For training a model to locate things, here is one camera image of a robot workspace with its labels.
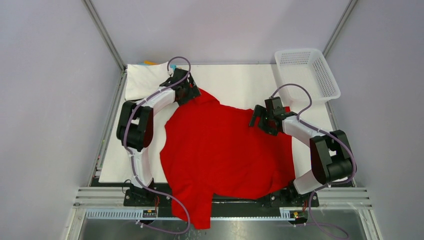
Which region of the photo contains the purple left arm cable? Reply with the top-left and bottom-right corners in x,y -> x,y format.
121,56 -> 192,235

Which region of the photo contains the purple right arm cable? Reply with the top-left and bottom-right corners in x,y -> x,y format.
270,83 -> 358,240

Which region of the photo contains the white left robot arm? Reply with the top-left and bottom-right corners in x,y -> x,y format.
116,68 -> 201,206

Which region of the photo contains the folded yellow t-shirt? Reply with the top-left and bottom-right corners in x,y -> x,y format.
143,60 -> 158,65

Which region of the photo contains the folded white t-shirt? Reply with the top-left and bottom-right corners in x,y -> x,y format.
124,62 -> 170,101

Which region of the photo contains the white plastic basket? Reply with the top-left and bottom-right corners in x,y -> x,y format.
274,48 -> 341,104

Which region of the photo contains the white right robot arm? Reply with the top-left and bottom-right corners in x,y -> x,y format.
249,97 -> 356,206

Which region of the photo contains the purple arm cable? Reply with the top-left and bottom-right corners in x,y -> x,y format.
270,83 -> 358,240
121,56 -> 192,235

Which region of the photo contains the red t-shirt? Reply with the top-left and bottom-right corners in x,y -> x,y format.
160,90 -> 295,230

